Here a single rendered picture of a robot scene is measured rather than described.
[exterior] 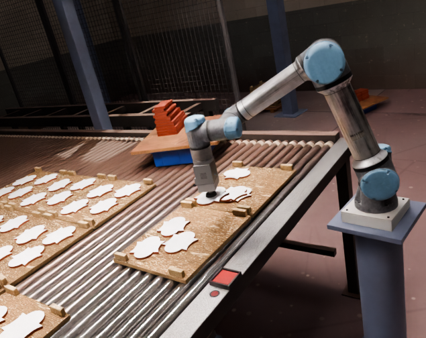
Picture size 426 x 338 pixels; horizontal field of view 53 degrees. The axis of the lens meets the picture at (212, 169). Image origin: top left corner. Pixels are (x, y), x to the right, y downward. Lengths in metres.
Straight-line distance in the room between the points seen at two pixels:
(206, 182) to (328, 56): 0.59
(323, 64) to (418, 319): 1.62
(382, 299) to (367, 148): 0.67
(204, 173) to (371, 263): 0.71
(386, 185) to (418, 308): 1.28
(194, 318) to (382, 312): 0.86
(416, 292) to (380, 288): 0.93
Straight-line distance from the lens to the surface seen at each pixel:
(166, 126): 2.48
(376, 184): 1.42
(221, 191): 1.59
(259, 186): 1.85
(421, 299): 2.66
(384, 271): 1.75
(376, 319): 1.90
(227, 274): 1.37
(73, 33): 3.35
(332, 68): 1.31
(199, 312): 1.29
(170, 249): 1.54
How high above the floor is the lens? 1.74
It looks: 22 degrees down
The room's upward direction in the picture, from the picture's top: 13 degrees counter-clockwise
